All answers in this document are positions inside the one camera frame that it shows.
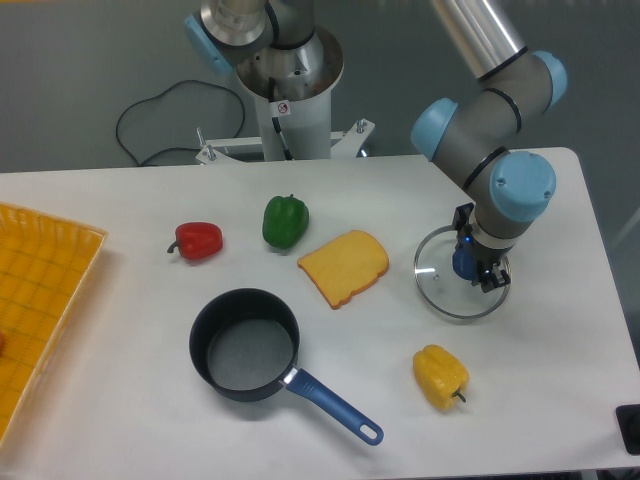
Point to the toy toast slice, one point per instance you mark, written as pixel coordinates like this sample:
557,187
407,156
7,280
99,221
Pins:
345,266

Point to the black saucepan blue handle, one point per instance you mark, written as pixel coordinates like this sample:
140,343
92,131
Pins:
245,345

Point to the green bell pepper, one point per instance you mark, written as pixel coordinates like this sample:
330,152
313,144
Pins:
285,221

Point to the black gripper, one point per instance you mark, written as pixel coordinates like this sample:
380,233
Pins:
487,253

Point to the red bell pepper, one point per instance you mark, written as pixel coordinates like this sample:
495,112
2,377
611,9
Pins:
197,240

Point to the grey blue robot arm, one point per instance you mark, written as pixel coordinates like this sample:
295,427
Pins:
507,190

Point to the black device at table edge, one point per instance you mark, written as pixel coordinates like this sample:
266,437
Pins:
628,417

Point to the yellow plastic basket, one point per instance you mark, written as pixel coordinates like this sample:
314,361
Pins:
45,260

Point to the glass lid blue knob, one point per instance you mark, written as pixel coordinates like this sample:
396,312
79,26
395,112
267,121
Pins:
456,298

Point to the yellow bell pepper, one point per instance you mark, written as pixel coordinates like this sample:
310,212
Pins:
442,378

